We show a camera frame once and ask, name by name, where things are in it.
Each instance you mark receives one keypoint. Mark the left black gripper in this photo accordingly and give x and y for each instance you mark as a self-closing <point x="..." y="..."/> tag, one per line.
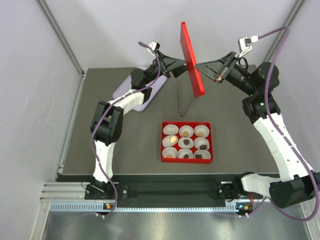
<point x="168" y="64"/>

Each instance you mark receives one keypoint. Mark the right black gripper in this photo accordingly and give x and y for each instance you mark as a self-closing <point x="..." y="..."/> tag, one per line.
<point x="215" y="70"/>

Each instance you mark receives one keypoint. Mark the metal tongs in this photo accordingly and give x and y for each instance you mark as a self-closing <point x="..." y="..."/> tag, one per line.
<point x="185" y="96"/>

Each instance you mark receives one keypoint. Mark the red box lid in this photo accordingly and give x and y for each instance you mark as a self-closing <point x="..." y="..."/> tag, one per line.
<point x="190" y="60"/>

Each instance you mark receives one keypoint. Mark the cream white chocolate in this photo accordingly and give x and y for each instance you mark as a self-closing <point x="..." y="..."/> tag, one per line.
<point x="173" y="139"/>

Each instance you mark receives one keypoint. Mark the dark round chocolate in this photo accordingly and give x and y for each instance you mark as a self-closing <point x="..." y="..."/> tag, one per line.
<point x="186" y="141"/>

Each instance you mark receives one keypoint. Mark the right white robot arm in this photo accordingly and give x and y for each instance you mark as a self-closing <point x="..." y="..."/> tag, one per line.
<point x="297" y="181"/>

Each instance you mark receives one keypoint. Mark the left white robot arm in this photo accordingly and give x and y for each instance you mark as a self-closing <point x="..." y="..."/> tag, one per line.
<point x="107" y="123"/>

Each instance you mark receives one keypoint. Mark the red chocolate box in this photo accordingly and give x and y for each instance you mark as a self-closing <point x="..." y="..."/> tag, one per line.
<point x="193" y="124"/>

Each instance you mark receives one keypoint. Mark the lavender plastic tray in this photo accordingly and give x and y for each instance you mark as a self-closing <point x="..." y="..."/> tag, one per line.
<point x="126" y="85"/>

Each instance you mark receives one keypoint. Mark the white paper cup top-right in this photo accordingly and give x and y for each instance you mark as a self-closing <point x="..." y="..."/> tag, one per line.
<point x="202" y="129"/>

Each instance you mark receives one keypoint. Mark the white paper cup top-middle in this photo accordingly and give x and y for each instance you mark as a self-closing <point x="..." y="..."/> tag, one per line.
<point x="186" y="128"/>

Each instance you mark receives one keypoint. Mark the white paper cup top-left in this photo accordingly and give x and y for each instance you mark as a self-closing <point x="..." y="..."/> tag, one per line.
<point x="170" y="129"/>

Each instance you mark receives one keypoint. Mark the white paper cup middle-right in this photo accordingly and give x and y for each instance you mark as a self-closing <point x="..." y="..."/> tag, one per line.
<point x="201" y="141"/>

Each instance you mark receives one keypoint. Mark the white paper cup middle-left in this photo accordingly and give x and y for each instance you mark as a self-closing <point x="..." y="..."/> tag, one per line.
<point x="166" y="141"/>

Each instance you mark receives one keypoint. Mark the white paper cup centre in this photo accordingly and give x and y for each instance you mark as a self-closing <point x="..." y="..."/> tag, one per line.
<point x="183" y="146"/>

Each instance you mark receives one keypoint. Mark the white paper cup bottom-left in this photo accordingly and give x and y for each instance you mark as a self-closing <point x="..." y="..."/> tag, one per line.
<point x="170" y="151"/>

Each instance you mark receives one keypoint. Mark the white paper cup bottom-right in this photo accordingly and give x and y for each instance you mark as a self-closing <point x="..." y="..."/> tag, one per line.
<point x="206" y="155"/>

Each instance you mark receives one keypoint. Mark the white paper cup bottom-middle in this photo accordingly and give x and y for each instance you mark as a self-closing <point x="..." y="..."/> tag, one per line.
<point x="183" y="151"/>

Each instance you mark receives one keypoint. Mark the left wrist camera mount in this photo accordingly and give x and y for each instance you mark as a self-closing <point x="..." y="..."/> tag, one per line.
<point x="153" y="47"/>

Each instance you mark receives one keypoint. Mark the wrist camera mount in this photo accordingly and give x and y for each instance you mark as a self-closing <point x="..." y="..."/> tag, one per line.
<point x="245" y="44"/>
<point x="153" y="47"/>

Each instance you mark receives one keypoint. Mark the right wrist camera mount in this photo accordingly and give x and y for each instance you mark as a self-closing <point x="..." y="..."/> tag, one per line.
<point x="245" y="44"/>

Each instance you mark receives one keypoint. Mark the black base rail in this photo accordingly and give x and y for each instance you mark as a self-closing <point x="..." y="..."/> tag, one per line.
<point x="167" y="190"/>

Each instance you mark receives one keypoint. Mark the grey slotted cable duct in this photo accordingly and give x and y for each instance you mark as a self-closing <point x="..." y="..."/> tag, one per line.
<point x="101" y="207"/>

